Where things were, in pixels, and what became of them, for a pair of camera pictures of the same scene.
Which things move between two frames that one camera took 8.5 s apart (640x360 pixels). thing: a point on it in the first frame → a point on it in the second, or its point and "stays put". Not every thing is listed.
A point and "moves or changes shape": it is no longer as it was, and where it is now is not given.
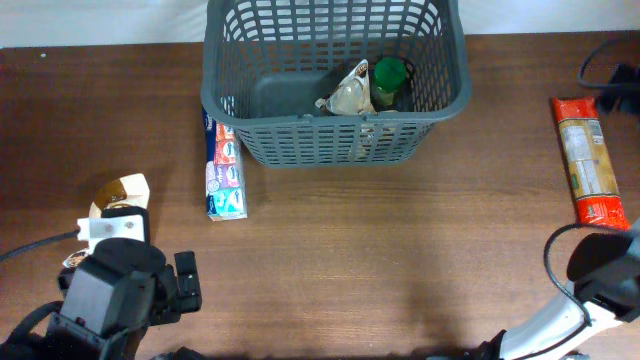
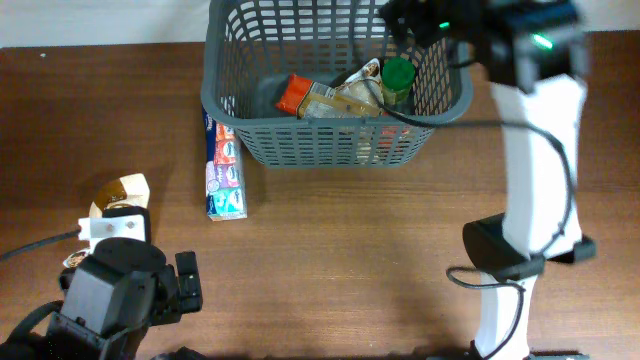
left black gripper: x=174 y=302 stays put
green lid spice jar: x=389 y=74 moves or changes shape
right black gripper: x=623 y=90 → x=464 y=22
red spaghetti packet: x=589 y=163 → x=311 y=100
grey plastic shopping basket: x=267 y=62 stays put
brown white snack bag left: x=127 y=191 stays put
